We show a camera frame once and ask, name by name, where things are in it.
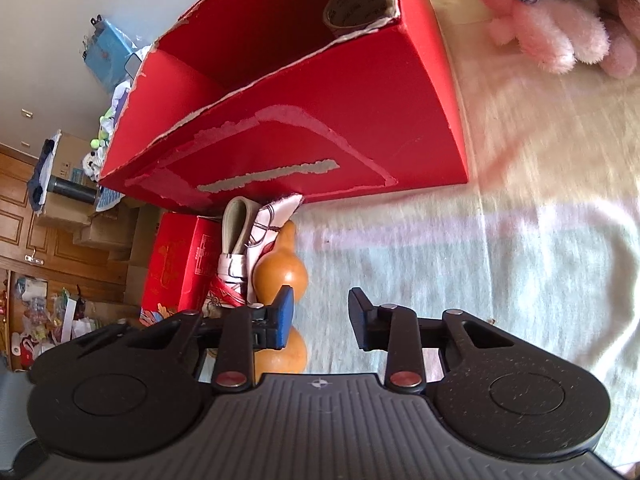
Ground orange calabash gourd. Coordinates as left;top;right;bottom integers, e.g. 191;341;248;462
252;220;308;382

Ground beige belt with scarf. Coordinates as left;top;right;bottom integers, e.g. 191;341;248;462
203;193;303;316

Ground small red gift box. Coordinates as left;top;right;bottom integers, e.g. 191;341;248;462
139;212;221;326

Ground printed packing tape roll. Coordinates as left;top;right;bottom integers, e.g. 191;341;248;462
323;0;393;38

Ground blue checkered cloth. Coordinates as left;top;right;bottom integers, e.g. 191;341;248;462
94;186;125;214

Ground large red cardboard box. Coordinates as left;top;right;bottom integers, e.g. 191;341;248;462
100;0;469;214

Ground green white small toys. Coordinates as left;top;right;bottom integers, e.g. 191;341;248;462
82;107;116;182

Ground small square mirror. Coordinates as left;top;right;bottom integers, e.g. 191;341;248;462
124;52;144;79

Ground blue plastic document bag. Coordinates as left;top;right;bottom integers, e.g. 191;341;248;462
82;14;137;93

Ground pink plush toy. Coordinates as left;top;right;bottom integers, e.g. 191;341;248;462
480;0;639;79

